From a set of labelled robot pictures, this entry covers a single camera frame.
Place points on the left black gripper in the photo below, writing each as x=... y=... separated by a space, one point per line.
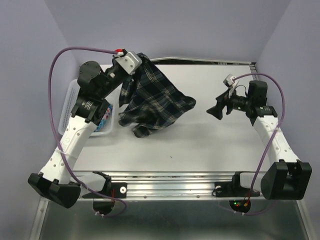
x=129 y=76

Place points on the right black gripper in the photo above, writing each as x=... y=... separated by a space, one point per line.
x=216 y=110

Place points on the navy plaid skirt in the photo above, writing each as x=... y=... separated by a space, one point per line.
x=152 y=101

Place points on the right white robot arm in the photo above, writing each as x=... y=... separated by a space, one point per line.
x=287 y=177

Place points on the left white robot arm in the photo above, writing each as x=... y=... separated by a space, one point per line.
x=56 y=181

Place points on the white plastic basket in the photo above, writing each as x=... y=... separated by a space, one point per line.
x=69 y=102

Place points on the blue floral skirt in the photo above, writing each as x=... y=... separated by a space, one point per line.
x=104 y=119

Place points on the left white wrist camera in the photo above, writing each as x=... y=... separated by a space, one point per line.
x=129 y=61

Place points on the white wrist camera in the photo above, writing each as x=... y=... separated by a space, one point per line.
x=231 y=82
x=129 y=61

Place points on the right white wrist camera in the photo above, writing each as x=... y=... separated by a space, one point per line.
x=231 y=82

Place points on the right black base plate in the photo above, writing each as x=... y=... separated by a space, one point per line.
x=226 y=189

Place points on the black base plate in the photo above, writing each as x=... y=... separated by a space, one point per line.
x=226 y=189
x=115 y=189

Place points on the aluminium mounting rail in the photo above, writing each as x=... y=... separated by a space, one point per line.
x=165 y=186

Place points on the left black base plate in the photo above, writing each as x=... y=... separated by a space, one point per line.
x=115 y=189

